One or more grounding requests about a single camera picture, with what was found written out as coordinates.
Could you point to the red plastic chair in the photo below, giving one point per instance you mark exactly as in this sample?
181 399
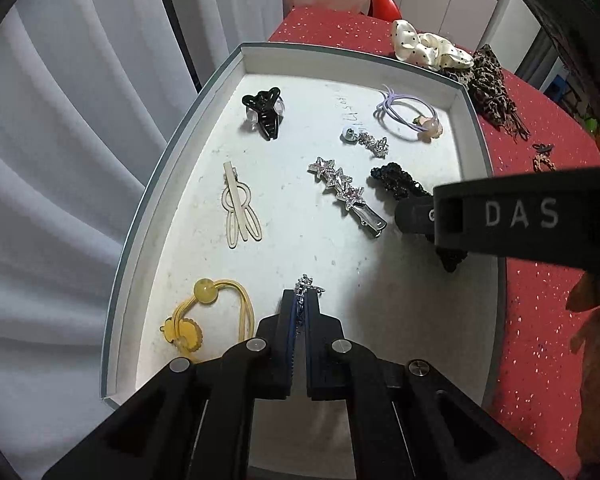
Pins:
382 5

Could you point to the leopard print scrunchie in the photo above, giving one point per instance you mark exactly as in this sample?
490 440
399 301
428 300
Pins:
490 85

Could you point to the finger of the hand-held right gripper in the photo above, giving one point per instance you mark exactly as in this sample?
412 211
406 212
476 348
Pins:
414 216

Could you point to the white curtain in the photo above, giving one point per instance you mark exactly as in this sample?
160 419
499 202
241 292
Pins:
80 160

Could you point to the person's right forearm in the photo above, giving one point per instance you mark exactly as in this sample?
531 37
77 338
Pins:
597 350

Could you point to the colourful boxes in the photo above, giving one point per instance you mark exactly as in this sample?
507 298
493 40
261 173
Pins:
597 127

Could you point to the cream polka dot scrunchie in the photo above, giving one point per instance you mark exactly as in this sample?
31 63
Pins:
415 45

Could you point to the beige rabbit hair clip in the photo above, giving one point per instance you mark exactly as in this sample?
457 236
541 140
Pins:
228 180

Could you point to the silver star rhinestone hair clip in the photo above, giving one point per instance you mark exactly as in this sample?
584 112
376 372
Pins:
341 185

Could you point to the black claw hair clip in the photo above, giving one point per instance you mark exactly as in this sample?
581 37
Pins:
267 115

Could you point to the small brown hair clip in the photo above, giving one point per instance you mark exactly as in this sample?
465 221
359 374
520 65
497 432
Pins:
542 160

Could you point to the silver disc star earring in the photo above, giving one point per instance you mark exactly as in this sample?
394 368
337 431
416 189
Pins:
375 142

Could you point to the white shallow box tray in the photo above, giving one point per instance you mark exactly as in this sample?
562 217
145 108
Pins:
290 250

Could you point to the black crochet hair clip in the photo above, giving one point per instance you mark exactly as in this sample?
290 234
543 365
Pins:
395 177

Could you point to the black device with green light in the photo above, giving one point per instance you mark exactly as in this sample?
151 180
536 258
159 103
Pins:
570 10

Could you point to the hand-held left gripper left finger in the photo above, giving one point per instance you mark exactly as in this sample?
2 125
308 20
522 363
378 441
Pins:
286 330

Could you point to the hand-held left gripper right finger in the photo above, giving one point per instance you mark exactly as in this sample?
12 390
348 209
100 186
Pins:
316 340

